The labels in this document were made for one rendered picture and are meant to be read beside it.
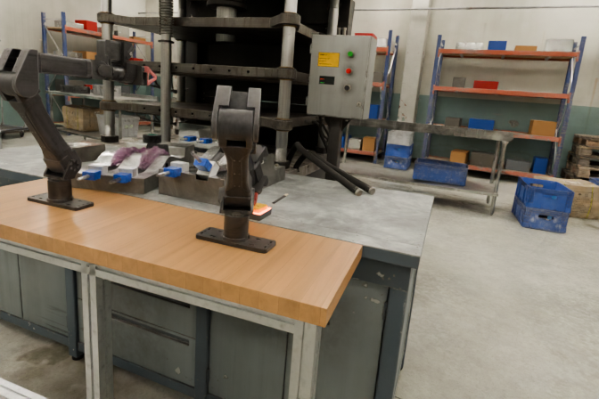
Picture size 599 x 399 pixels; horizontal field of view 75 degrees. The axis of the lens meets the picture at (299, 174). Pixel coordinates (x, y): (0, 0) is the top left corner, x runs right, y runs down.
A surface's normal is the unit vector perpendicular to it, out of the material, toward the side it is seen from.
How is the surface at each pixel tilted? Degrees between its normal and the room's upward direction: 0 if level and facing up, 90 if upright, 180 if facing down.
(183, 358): 90
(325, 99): 90
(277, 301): 90
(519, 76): 90
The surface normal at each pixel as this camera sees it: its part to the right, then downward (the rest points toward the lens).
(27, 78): 0.94, 0.14
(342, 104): -0.37, 0.17
